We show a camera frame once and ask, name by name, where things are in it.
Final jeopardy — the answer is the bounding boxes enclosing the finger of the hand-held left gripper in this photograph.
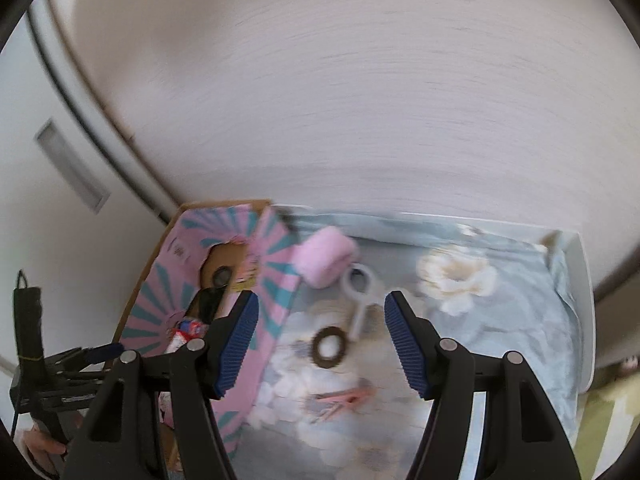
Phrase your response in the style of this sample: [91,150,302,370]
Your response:
[75,342,126,366]

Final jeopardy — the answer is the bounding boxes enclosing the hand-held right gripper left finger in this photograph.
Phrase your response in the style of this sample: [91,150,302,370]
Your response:
[62,289,261,480]

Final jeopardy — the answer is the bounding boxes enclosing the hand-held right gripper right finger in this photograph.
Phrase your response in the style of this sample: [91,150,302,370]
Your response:
[384,290,583,480]

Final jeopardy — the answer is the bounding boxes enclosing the blue white red packet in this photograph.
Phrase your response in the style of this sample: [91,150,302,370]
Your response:
[167,320,208,358]

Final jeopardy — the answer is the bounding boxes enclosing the white plastic ring tool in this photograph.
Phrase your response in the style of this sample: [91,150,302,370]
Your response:
[342,263,381,343]

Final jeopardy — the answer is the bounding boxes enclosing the cardboard box with pink lining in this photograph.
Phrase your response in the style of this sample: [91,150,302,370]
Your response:
[111,199,301,461]

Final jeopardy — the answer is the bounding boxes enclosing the long pink packet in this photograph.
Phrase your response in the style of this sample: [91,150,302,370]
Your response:
[230,247,261,291]

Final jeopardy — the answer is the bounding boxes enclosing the brown hair tie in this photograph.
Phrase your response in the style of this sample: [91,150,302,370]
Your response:
[311,326,349,366]

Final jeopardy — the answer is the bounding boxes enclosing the pink clothespin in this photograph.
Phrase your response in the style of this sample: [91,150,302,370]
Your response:
[310,385,376,411]

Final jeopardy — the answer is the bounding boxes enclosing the pink fluffy roll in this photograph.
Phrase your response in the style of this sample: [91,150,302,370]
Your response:
[291,226,360,288]

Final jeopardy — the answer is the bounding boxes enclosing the person's left hand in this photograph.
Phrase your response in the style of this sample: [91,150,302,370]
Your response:
[22,427,68,478]

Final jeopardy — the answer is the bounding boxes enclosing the white sliding door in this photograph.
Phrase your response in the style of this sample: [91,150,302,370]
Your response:
[0,0,181,386]

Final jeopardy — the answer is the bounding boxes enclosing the light blue floral blanket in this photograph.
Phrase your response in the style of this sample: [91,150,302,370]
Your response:
[245,208,583,480]

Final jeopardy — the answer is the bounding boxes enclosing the white raised-edge table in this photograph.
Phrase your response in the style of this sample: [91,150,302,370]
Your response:
[272,203,596,480]

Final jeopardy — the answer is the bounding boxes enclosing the yellow leaf print cushion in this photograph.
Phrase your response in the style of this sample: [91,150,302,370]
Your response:
[575,375,640,480]

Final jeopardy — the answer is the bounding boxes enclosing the grey recessed door handle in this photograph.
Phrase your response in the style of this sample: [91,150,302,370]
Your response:
[34,119,111,215]

